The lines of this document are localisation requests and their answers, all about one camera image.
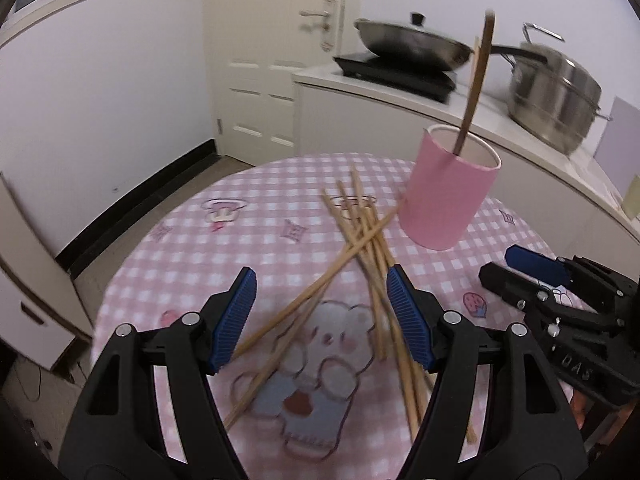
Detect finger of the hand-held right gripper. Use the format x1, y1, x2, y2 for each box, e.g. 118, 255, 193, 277
479, 262, 621, 336
504, 245, 626, 311

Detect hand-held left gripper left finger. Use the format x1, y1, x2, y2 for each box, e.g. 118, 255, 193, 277
59, 266, 258, 480

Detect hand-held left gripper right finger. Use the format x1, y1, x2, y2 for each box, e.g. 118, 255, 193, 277
385, 264, 591, 480

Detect pile of bamboo chopsticks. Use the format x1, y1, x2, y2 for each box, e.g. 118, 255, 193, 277
222, 165, 478, 445

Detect pink cylindrical utensil holder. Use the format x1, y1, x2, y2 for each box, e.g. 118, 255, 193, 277
398, 124, 502, 251

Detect pink checkered cartoon tablecloth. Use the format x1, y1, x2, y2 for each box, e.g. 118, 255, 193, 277
91, 154, 601, 480

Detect pale yellow object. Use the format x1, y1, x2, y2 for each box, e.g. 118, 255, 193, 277
622, 175, 640, 218

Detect pale plastic cutting board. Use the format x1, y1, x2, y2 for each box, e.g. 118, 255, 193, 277
595, 95, 640, 201

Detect stainless steel steamer pot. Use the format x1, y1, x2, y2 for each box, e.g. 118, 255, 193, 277
506, 22, 613, 157

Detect white counter cabinet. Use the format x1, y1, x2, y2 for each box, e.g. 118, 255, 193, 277
292, 62, 640, 281

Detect beige wooden board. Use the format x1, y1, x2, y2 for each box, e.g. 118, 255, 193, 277
0, 172, 96, 336

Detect black induction cooktop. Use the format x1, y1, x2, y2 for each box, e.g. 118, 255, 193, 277
332, 52, 458, 105

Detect glass wok lid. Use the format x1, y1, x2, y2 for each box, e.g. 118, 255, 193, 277
355, 11, 472, 50

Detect white panel door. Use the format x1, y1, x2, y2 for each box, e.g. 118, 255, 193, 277
202, 0, 363, 165

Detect white panel with slot handle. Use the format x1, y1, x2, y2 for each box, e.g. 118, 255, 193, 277
0, 272, 83, 372

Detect black cable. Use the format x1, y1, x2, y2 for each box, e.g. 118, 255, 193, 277
10, 360, 46, 403

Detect steel wok with black handle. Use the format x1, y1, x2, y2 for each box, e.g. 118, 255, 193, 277
354, 20, 548, 72

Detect silver door handle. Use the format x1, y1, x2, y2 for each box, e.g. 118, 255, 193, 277
299, 0, 338, 53

